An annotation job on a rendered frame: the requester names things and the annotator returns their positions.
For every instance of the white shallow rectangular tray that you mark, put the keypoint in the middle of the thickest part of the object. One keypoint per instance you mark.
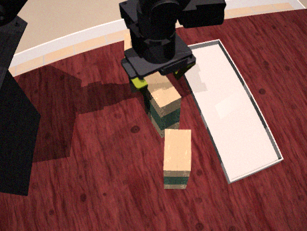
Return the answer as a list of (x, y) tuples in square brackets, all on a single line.
[(239, 133)]

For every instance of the tan box with green band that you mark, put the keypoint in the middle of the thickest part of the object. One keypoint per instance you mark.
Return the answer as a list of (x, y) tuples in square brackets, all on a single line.
[(177, 158), (161, 96), (127, 45)]

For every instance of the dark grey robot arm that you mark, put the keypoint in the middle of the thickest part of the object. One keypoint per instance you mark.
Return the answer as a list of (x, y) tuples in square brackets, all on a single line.
[(156, 19)]

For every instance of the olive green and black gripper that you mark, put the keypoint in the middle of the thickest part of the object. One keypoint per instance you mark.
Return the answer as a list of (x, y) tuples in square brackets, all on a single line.
[(166, 56)]

